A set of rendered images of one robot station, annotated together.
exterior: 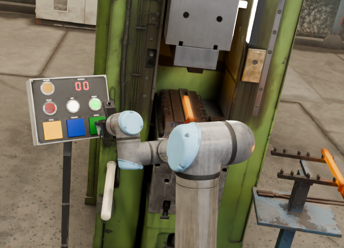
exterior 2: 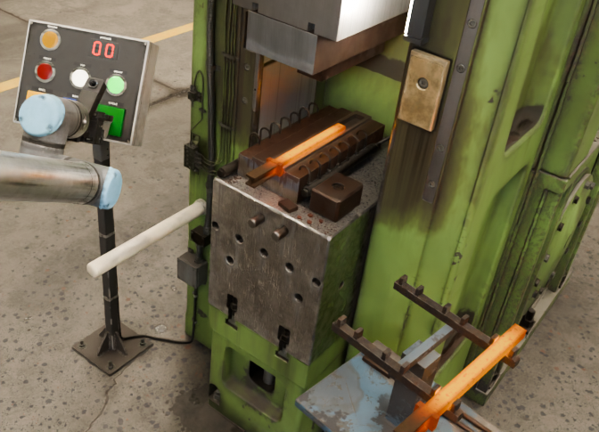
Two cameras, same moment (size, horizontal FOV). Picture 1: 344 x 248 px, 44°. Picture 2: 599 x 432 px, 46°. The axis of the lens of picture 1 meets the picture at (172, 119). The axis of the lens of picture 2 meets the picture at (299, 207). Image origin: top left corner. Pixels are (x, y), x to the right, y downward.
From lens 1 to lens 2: 1.37 m
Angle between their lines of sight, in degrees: 36
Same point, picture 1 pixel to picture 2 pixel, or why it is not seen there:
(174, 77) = (361, 88)
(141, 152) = not seen: hidden behind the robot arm
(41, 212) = (176, 251)
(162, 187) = (225, 269)
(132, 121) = (37, 113)
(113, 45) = not seen: outside the picture
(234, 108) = (388, 172)
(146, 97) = (247, 104)
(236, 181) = (389, 323)
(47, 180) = not seen: hidden behind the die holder
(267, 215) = (329, 398)
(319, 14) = not seen: outside the picture
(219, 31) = not seen: outside the picture
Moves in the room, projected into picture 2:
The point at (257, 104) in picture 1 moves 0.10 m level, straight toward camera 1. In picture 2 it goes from (433, 179) to (402, 189)
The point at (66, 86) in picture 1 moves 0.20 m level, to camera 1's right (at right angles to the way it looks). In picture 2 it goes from (78, 44) to (123, 70)
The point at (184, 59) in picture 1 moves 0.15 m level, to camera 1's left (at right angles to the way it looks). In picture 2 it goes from (260, 41) to (218, 20)
